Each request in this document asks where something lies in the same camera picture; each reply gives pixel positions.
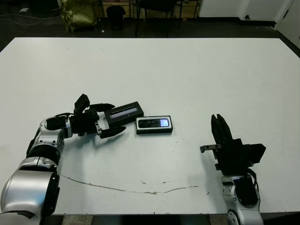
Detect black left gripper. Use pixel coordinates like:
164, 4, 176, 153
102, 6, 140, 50
70, 103, 127, 139

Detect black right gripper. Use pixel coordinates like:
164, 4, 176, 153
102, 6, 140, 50
200, 114, 250, 176

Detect black box lid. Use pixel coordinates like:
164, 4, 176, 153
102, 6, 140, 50
104, 101, 144, 129

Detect slim black camera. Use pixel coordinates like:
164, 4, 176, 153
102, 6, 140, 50
137, 118, 170, 129

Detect black box base white insert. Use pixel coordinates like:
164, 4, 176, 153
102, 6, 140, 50
135, 115, 173, 135

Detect black trash bin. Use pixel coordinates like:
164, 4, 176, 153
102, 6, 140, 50
106, 6, 125, 31

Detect yellow-green plastic bag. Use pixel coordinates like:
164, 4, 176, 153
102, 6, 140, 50
60, 0, 98, 33

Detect black office chair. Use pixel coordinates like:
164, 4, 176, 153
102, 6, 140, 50
135, 0, 182, 38

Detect white door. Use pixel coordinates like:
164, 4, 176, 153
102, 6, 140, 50
274, 0, 300, 47

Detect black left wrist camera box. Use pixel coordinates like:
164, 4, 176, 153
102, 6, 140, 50
74, 94, 91, 114

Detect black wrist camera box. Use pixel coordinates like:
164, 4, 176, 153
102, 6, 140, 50
74, 94, 91, 114
245, 143, 267, 166

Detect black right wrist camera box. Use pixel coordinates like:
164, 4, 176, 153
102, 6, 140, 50
245, 143, 267, 166

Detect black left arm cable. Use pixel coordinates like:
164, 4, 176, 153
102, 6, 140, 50
52, 112, 75, 118

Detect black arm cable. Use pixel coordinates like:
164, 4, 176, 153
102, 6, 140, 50
52, 112, 75, 118
246, 168, 260, 191

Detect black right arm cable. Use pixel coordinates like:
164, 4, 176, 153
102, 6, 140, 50
246, 168, 260, 191

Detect wooden crate green straps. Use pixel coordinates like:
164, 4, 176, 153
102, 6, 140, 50
121, 0, 135, 19
139, 4, 202, 20

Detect white floor cable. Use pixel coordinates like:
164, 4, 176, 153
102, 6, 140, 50
0, 10, 62, 27

